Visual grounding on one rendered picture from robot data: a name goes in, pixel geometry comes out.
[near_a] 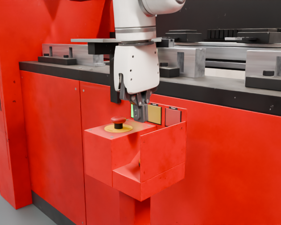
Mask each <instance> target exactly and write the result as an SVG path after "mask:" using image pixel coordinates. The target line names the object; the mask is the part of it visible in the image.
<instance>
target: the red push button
mask: <svg viewBox="0 0 281 225"><path fill-rule="evenodd" d="M111 122H112V123H114V128H115V129H122V128H123V123H125V122H126V118H125V117H123V116H115V117H112V118H111Z"/></svg>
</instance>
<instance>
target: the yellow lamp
mask: <svg viewBox="0 0 281 225"><path fill-rule="evenodd" d="M148 117H149V120H148V121H150V122H154V123H158V124H161V107H158V106H153V105H148Z"/></svg>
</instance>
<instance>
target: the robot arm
mask: <svg viewBox="0 0 281 225"><path fill-rule="evenodd" d="M185 1H186V0H113V9H114V21H115V32H116V41H121V42H120V43H118V44H119V45H118V46H116V49H115V56H114V85H115V90H116V91H117V92H120V99H121V100H128V101H129V102H130V104H132V107H133V119H134V121H137V122H141V123H144V122H145V121H148V120H149V117H148V103H149V102H150V96H151V94H152V93H154V92H155V91H156V90H157V85H158V84H159V63H158V56H157V49H156V45H155V43H154V41H152V40H151V39H155V38H156V15H157V14H168V13H174V12H177V11H179V10H180V9H181V8H182V7H183V5H184V3H185Z"/></svg>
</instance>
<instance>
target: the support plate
mask: <svg viewBox="0 0 281 225"><path fill-rule="evenodd" d="M151 40H152V41H154V42H161V39H151ZM71 42H121V41H116V39H71Z"/></svg>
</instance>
